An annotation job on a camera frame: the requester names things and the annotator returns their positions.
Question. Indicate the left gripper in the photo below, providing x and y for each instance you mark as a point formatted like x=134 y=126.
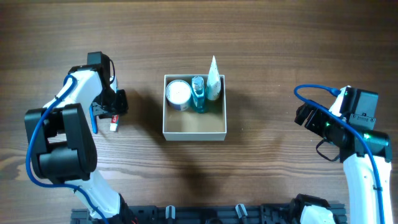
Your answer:
x=112 y=104

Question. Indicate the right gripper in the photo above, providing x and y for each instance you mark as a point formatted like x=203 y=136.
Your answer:
x=311 y=116

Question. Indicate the Colgate toothpaste tube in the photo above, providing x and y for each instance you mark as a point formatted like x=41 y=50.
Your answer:
x=114 y=123

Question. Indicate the cotton swab jar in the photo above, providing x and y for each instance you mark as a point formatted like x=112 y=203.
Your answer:
x=178 y=94

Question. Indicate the blue mouthwash bottle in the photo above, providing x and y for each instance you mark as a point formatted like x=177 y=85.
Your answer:
x=198 y=94

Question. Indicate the white lotion tube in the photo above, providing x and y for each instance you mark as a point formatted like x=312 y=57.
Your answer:
x=213 y=84

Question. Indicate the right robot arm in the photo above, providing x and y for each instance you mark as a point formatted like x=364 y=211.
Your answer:
x=366 y=154

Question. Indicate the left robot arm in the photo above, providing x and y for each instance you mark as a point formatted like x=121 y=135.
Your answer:
x=61 y=151

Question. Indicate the blue disposable razor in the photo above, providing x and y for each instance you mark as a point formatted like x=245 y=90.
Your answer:
x=93 y=120

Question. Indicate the white cardboard box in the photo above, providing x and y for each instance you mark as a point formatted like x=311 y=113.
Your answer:
x=189 y=125

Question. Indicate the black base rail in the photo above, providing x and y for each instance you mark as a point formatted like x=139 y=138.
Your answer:
x=265 y=213

